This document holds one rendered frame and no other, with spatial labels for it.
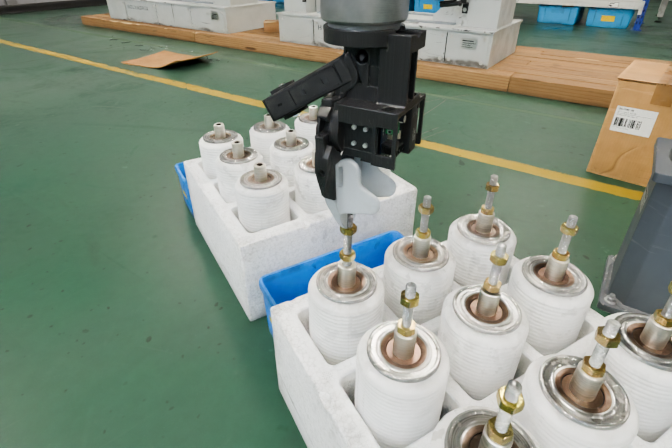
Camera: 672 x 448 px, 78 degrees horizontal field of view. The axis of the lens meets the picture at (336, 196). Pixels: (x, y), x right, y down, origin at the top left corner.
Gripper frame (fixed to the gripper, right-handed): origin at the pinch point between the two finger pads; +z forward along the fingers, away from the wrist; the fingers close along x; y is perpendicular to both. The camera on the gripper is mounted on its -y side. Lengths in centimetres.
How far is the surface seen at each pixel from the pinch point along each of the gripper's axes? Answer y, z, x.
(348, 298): 2.4, 9.7, -2.7
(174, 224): -61, 35, 22
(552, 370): 24.2, 9.7, -1.6
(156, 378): -28.5, 35.0, -11.2
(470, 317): 15.6, 9.7, 1.4
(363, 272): 1.9, 9.7, 2.3
